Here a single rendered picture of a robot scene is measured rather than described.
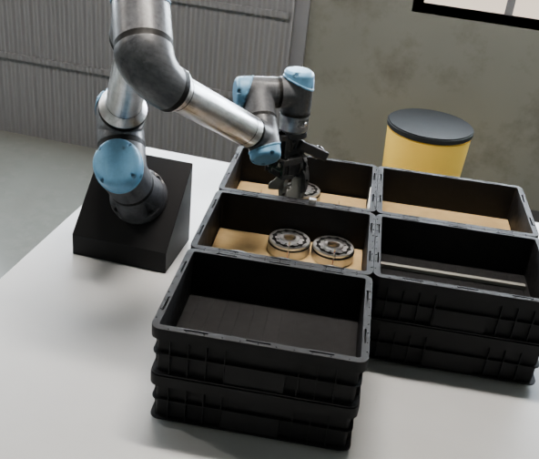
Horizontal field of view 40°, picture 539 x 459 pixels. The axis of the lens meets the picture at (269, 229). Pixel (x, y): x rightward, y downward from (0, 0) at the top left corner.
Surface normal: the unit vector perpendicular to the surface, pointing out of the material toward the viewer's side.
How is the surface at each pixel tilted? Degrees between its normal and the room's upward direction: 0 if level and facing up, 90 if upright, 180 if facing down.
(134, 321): 0
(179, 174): 43
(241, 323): 0
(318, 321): 0
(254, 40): 90
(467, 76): 90
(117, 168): 50
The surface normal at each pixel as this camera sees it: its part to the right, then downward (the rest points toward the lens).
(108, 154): -0.07, -0.21
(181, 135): -0.25, 0.45
